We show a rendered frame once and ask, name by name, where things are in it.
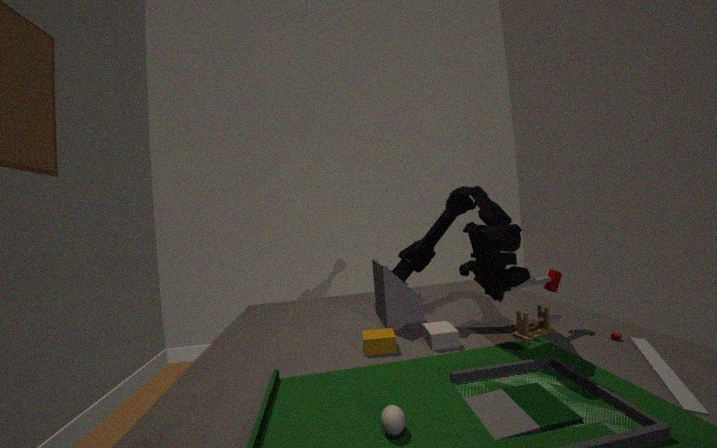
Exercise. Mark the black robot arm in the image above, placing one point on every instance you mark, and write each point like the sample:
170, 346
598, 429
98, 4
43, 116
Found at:
498, 235

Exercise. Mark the grey ball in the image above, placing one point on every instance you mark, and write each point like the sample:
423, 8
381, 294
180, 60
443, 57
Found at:
393, 420

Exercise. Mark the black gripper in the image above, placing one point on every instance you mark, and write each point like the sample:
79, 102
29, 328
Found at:
489, 273

